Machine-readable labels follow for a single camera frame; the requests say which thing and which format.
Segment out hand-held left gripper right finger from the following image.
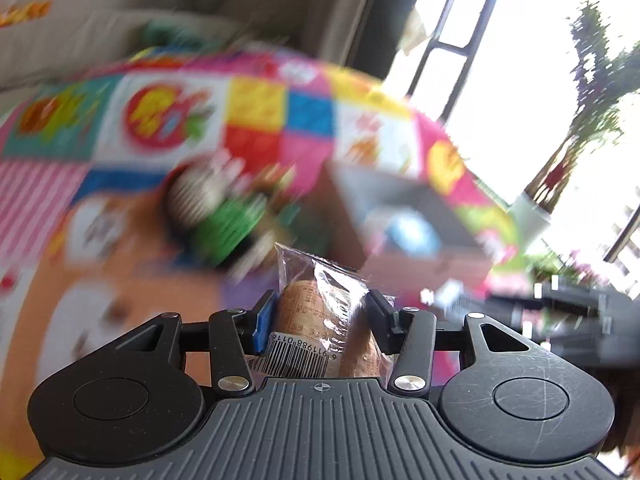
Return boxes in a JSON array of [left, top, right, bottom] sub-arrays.
[[366, 290, 547, 399]]

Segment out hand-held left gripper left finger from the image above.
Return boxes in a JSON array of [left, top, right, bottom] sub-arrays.
[[111, 290, 279, 397]]

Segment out plastic-wrapped bread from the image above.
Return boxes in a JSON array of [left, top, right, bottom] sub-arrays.
[[248, 242, 388, 380]]

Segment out teal toy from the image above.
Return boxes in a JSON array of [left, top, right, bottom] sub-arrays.
[[382, 212, 443, 258]]

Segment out pink cardboard box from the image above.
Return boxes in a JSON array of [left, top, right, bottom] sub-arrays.
[[320, 162, 493, 288]]

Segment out crochet doll with green dress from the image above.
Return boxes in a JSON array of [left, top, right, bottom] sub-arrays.
[[162, 157, 281, 268]]

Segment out white plant pot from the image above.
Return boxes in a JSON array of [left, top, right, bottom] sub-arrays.
[[510, 192, 553, 248]]

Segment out colourful cartoon play mat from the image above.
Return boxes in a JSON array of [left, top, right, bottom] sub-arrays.
[[0, 47, 526, 480]]

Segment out potted green plant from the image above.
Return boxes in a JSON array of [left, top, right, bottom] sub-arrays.
[[530, 2, 640, 213]]

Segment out pale hanging cloth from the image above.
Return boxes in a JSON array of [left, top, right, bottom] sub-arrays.
[[397, 7, 433, 56]]

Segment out teal cushion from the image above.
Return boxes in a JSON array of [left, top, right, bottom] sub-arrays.
[[140, 20, 213, 53]]

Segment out grey curtain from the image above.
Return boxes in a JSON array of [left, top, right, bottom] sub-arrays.
[[315, 0, 386, 68]]

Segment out beige sofa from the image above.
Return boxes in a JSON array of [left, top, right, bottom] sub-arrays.
[[0, 7, 251, 91]]

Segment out black window frame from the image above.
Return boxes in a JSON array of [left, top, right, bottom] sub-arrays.
[[380, 0, 503, 121]]

